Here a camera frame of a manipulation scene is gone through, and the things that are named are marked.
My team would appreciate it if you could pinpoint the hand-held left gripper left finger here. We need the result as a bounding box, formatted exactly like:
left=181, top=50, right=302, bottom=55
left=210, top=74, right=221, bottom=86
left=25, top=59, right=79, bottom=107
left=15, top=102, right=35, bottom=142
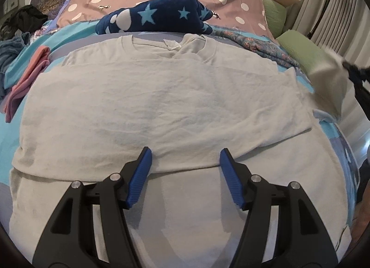
left=32, top=147, right=153, bottom=268

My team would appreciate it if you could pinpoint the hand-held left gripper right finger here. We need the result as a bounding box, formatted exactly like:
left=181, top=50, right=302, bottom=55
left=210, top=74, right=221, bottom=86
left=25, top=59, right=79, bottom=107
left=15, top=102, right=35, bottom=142
left=220, top=148, right=339, bottom=268

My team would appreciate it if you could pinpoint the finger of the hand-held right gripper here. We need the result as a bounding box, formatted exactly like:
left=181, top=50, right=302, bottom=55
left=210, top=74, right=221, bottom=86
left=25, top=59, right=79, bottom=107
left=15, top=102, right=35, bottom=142
left=342, top=60, right=362, bottom=83

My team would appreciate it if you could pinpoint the white t-shirt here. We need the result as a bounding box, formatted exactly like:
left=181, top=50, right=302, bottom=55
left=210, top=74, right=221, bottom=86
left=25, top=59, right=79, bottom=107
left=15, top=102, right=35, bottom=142
left=9, top=33, right=355, bottom=268

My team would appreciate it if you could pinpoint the cream curtain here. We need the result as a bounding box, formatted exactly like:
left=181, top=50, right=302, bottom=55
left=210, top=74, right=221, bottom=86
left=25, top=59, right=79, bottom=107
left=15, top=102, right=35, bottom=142
left=285, top=0, right=370, bottom=69

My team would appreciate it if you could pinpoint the green pillow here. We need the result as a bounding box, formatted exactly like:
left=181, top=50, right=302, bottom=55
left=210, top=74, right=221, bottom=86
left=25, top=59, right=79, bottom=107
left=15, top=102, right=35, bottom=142
left=262, top=0, right=287, bottom=39
left=276, top=30, right=330, bottom=75

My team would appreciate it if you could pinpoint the floral patterned cloth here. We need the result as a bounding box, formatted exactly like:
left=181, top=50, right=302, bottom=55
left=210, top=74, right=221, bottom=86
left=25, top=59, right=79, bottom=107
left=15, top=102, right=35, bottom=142
left=211, top=24, right=301, bottom=69

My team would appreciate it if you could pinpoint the blue and lilac quilt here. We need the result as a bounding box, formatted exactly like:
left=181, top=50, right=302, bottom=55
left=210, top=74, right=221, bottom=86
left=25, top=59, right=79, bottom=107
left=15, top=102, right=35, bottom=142
left=0, top=21, right=362, bottom=257

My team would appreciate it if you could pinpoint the pink cloth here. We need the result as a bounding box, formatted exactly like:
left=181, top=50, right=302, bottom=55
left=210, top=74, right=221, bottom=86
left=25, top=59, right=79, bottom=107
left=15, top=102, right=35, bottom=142
left=3, top=45, right=51, bottom=122

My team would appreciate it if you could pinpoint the navy star print blanket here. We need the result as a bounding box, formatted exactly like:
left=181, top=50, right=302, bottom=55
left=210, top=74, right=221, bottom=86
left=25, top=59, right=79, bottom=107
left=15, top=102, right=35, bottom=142
left=95, top=0, right=214, bottom=35

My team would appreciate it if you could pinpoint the blue-grey cloth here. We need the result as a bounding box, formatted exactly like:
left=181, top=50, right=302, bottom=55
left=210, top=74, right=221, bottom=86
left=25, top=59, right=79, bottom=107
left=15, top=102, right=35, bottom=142
left=0, top=32, right=31, bottom=98

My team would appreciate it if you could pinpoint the black cloth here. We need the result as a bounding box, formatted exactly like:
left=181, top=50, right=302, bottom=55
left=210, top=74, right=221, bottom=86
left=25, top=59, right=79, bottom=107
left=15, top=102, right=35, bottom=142
left=0, top=5, right=49, bottom=40

